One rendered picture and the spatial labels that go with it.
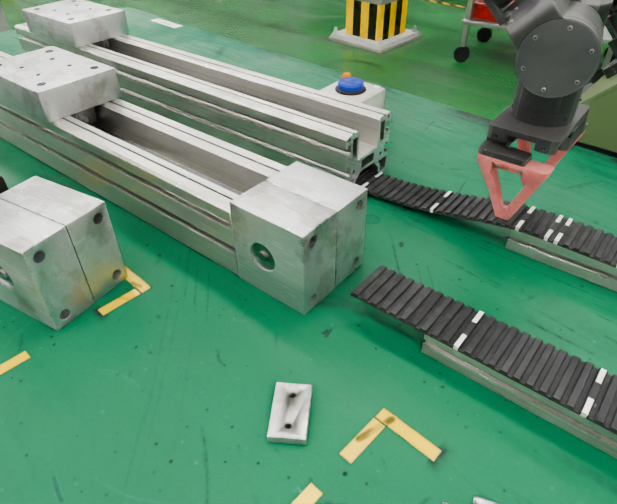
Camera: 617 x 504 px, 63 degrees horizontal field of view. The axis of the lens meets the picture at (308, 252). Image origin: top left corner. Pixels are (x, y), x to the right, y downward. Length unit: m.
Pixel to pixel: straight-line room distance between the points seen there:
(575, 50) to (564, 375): 0.24
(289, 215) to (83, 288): 0.21
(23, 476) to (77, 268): 0.18
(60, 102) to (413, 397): 0.55
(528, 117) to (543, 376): 0.24
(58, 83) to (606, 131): 0.75
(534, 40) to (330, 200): 0.21
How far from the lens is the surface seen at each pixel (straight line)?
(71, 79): 0.74
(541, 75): 0.44
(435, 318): 0.45
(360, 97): 0.79
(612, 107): 0.85
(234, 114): 0.74
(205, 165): 0.62
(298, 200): 0.48
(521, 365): 0.44
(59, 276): 0.51
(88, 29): 1.03
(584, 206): 0.72
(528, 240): 0.59
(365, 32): 3.96
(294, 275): 0.46
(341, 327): 0.48
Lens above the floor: 1.13
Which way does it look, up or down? 39 degrees down
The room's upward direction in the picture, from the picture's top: 1 degrees counter-clockwise
